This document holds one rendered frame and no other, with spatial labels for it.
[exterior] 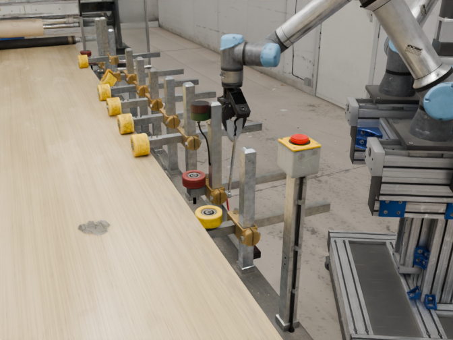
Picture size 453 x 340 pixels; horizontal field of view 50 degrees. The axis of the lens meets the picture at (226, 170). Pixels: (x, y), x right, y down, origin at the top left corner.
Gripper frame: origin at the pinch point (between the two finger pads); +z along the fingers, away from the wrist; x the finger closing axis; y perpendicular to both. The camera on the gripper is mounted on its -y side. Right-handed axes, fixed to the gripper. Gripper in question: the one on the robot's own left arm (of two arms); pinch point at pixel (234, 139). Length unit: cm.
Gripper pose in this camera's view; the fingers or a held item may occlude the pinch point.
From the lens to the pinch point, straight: 169.7
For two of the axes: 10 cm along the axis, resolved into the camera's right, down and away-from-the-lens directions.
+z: 0.0, 9.1, 4.2
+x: -9.3, 1.6, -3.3
